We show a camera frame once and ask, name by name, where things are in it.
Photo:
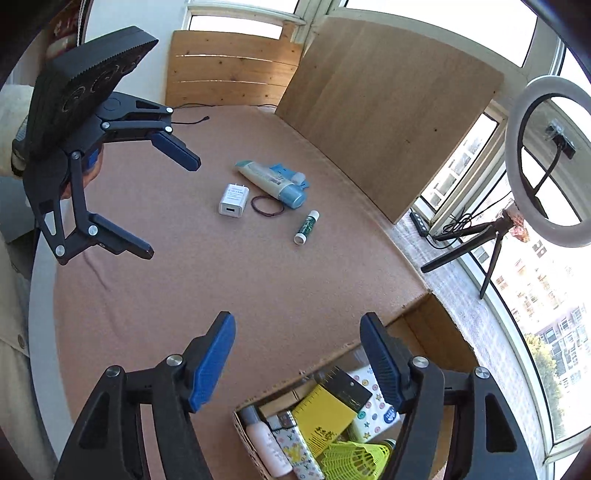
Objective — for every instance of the yellow patterned lighter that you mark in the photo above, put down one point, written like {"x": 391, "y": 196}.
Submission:
{"x": 295, "y": 450}

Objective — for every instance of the black webcam on gooseneck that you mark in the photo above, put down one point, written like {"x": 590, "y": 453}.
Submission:
{"x": 565, "y": 145}

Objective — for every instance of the wooden plank panel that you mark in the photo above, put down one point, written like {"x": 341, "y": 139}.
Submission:
{"x": 221, "y": 69}

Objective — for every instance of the blue phone stand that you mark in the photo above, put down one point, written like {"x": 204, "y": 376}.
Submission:
{"x": 282, "y": 169}

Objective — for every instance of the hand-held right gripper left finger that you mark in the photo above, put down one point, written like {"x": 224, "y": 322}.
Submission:
{"x": 212, "y": 364}

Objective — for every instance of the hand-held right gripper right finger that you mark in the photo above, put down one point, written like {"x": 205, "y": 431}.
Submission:
{"x": 383, "y": 364}

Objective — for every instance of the white charger plug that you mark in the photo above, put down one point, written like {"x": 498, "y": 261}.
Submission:
{"x": 233, "y": 203}

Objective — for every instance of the small white bottle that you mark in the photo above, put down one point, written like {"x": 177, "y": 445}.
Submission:
{"x": 268, "y": 445}

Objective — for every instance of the light wooden board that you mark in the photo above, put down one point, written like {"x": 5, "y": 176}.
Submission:
{"x": 392, "y": 115}

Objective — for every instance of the cardboard box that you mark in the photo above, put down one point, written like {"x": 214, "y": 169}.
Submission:
{"x": 429, "y": 323}

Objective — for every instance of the yellow and black card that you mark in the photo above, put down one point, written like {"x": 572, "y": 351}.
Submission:
{"x": 323, "y": 415}

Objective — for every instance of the white sticker printed box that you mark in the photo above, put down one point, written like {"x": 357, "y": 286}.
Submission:
{"x": 374, "y": 413}

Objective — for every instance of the white lotion tube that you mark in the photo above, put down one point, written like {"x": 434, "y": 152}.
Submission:
{"x": 268, "y": 180}

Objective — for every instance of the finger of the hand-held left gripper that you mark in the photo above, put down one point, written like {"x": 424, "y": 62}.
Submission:
{"x": 178, "y": 151}
{"x": 117, "y": 241}

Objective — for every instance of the black tripod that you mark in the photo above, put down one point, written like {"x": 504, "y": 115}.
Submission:
{"x": 493, "y": 258}

